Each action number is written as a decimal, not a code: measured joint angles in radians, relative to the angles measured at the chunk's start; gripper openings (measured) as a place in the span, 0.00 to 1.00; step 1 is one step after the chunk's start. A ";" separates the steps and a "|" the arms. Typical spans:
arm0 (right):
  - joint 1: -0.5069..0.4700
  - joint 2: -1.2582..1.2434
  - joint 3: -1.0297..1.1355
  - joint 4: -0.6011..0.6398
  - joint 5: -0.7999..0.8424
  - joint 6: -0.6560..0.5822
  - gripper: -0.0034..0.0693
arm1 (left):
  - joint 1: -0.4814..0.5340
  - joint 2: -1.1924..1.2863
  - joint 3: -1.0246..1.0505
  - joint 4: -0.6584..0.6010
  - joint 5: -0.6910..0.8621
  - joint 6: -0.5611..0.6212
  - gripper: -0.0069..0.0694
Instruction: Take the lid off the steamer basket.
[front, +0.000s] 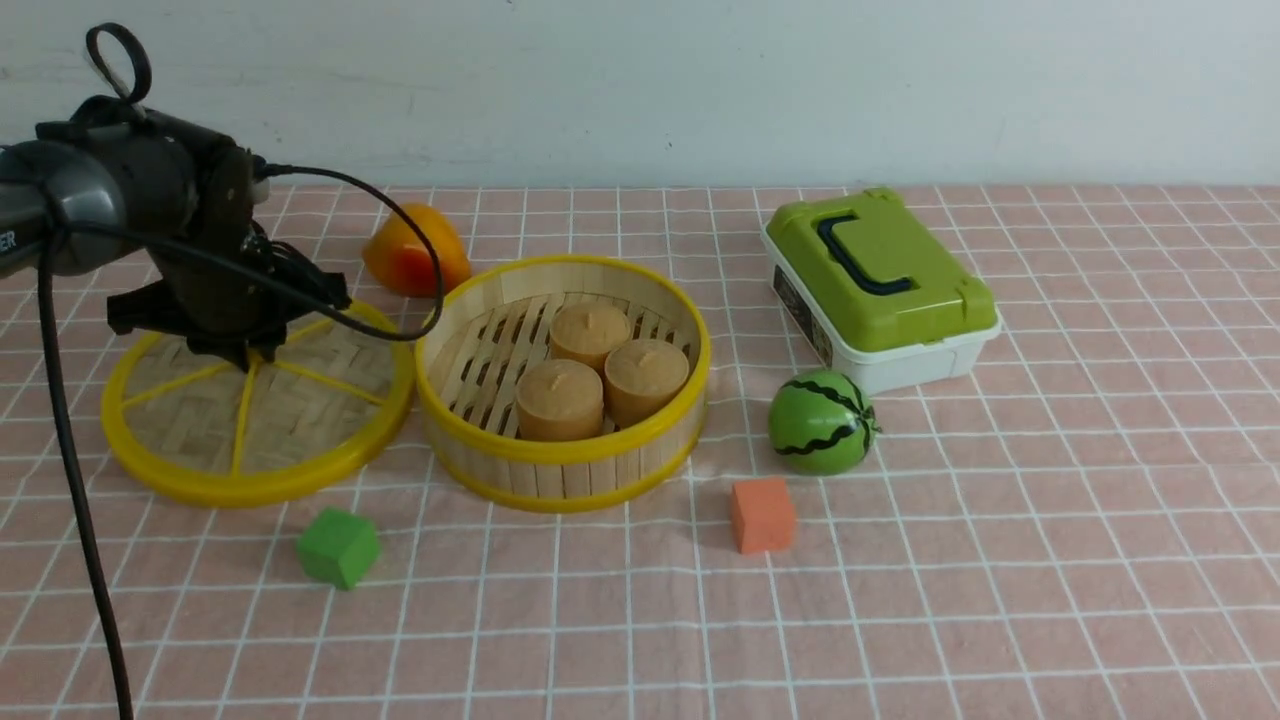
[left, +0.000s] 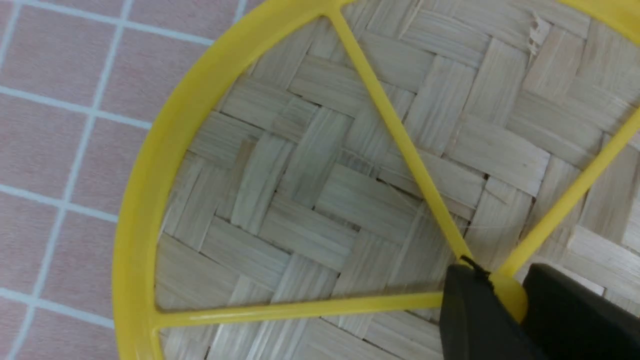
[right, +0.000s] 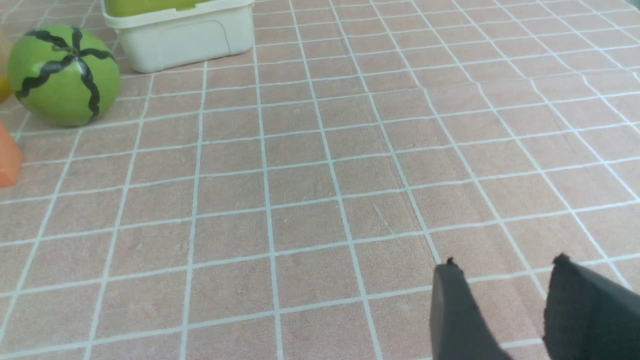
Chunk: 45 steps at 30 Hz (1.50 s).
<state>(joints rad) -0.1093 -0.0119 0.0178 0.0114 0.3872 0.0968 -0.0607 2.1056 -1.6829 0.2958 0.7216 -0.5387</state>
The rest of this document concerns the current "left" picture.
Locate yellow woven bamboo steamer lid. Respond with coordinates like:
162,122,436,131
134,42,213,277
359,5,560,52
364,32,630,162
112,0,639,360

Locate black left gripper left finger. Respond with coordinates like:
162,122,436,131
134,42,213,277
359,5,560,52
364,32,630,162
439,256,546,360

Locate pink checkered tablecloth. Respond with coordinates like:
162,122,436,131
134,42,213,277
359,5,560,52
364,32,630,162
0,0,259,360

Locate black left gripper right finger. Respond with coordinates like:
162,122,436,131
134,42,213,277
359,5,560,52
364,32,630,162
522,263,640,360

